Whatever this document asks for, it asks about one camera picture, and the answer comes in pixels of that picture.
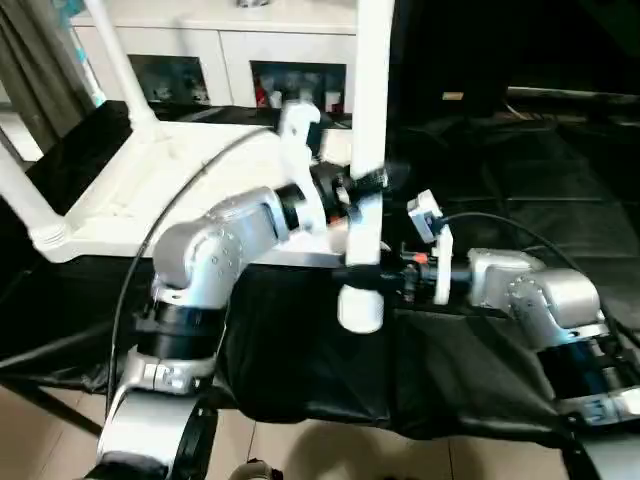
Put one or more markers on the white plastic table top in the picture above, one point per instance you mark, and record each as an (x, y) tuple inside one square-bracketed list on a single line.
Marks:
[(150, 175)]

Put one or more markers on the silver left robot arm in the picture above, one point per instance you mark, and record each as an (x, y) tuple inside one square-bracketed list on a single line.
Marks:
[(215, 240)]

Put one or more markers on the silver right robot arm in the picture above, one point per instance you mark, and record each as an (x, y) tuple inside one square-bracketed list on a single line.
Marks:
[(540, 290)]

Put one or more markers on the black work surface mat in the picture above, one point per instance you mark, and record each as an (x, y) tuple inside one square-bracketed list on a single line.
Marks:
[(325, 360)]

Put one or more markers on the red item in cabinet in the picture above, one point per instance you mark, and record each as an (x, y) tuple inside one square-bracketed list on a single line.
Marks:
[(261, 95)]

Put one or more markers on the white glass door cabinet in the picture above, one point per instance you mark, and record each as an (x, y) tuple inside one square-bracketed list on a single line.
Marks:
[(225, 40)]

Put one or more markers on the white figurine in cabinet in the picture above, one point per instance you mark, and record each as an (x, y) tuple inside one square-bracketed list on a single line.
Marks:
[(162, 92)]

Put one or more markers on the grey figurine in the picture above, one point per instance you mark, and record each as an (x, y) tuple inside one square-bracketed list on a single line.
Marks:
[(252, 3)]

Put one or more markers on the black left robot foot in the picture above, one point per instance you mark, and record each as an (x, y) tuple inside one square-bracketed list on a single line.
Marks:
[(255, 471)]

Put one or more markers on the white teal patterned roll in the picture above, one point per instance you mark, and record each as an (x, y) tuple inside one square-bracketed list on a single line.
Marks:
[(87, 70)]

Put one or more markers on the grey curtain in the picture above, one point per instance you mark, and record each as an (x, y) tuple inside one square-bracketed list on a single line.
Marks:
[(35, 75)]

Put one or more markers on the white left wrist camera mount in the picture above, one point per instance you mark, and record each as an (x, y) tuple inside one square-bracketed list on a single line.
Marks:
[(300, 150)]

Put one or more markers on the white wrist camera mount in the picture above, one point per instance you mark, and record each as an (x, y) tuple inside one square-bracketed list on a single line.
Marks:
[(430, 215), (300, 150)]

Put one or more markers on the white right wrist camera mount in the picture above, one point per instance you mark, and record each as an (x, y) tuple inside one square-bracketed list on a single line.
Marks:
[(430, 215)]

